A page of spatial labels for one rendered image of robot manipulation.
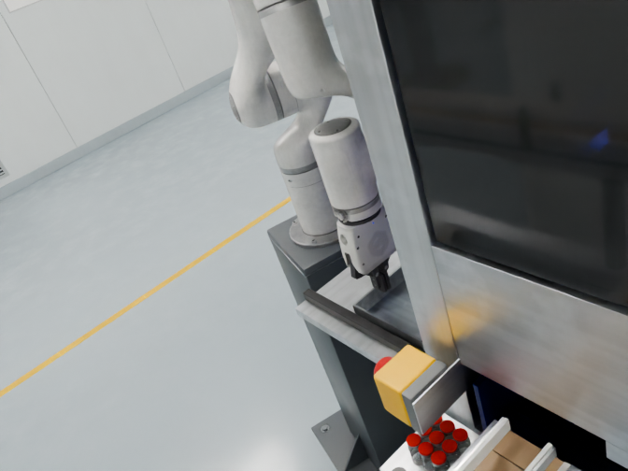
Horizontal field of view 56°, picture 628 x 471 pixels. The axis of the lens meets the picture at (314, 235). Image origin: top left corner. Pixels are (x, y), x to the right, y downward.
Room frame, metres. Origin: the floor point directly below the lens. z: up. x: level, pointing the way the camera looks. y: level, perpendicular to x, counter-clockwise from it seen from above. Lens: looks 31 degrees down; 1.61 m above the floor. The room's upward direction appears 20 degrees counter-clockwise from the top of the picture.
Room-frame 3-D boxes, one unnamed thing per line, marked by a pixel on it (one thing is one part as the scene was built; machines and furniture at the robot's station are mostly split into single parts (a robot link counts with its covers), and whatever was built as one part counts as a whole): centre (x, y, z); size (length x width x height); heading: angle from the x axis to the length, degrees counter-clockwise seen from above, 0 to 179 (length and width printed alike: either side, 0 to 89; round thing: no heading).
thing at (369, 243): (0.87, -0.09, 1.05); 0.10 x 0.07 x 0.11; 119
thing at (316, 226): (1.27, -0.04, 0.95); 0.19 x 0.19 x 0.18
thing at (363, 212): (0.87, -0.08, 1.12); 0.09 x 0.08 x 0.03; 119
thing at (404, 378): (0.55, -0.06, 0.99); 0.08 x 0.07 x 0.07; 29
